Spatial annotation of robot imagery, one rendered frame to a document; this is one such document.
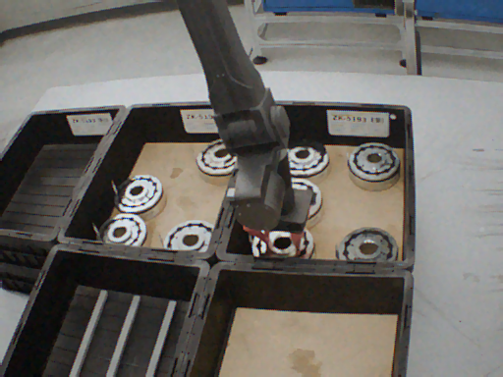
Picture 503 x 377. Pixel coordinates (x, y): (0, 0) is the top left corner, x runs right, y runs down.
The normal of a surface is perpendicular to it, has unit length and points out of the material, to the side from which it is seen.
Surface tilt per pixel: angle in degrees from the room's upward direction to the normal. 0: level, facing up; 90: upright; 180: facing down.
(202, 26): 83
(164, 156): 0
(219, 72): 83
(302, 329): 0
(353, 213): 0
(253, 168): 14
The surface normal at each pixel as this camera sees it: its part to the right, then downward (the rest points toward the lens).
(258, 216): -0.17, 0.72
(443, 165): -0.14, -0.72
